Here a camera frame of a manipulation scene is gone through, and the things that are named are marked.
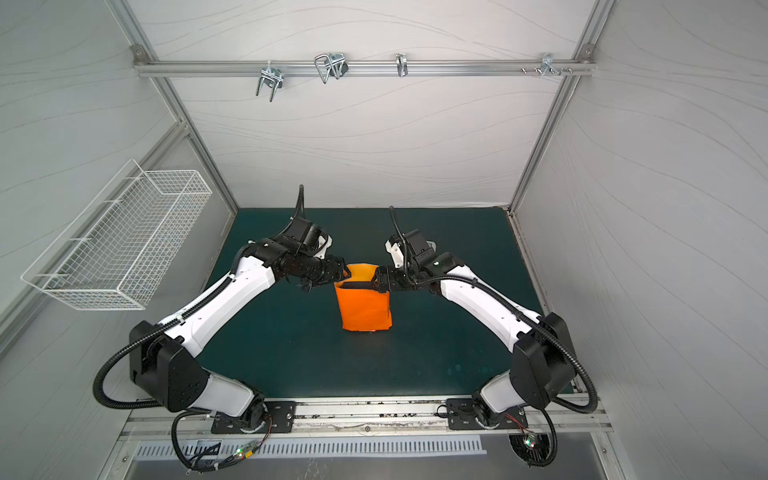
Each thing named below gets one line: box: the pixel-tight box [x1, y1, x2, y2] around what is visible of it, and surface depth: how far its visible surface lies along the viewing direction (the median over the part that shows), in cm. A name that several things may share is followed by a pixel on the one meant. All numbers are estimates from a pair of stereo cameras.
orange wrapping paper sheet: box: [334, 263, 392, 332], surface depth 83 cm
